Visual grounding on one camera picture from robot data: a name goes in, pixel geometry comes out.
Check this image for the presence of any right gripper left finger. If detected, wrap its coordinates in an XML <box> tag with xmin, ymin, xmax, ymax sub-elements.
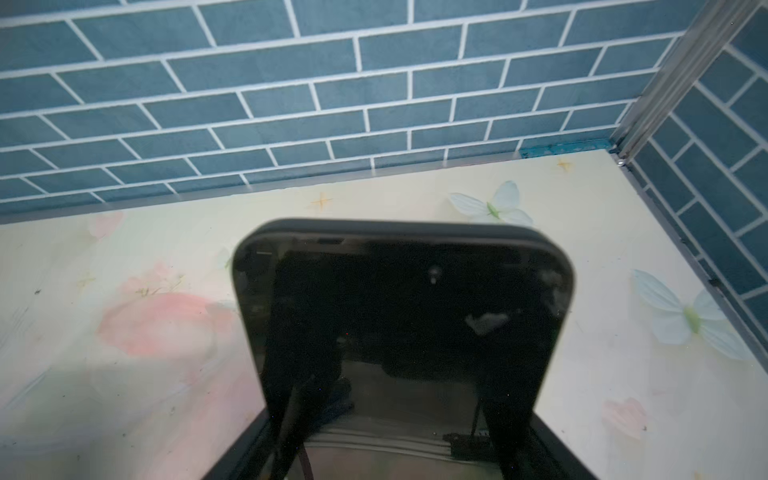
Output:
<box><xmin>202</xmin><ymin>409</ymin><xmax>272</xmax><ymax>480</ymax></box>

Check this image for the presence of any phone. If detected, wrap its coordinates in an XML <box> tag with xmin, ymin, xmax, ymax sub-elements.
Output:
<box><xmin>231</xmin><ymin>219</ymin><xmax>576</xmax><ymax>479</ymax></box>

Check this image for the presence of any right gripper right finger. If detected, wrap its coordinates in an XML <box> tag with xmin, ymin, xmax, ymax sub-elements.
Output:
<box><xmin>530</xmin><ymin>413</ymin><xmax>597</xmax><ymax>480</ymax></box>

